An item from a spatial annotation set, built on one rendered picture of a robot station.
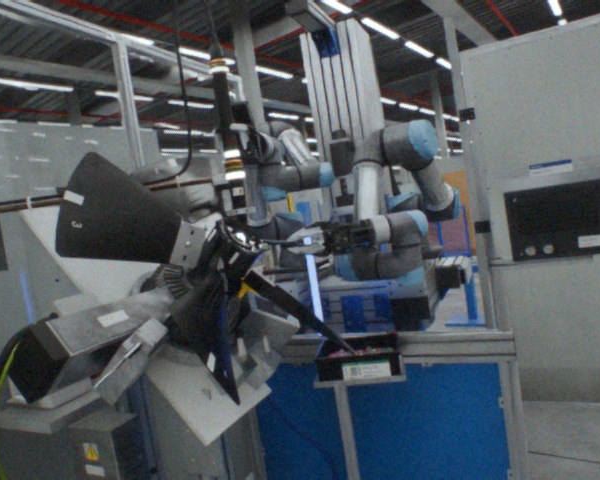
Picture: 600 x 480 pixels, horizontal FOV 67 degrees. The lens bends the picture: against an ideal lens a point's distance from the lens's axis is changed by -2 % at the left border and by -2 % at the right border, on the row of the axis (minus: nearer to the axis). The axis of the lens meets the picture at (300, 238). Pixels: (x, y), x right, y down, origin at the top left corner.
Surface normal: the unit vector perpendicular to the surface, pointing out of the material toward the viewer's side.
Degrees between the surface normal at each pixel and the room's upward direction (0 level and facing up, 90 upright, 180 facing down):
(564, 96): 90
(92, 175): 71
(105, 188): 76
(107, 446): 90
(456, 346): 90
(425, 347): 90
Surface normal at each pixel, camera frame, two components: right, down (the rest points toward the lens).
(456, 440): -0.43, 0.11
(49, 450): 0.89, -0.11
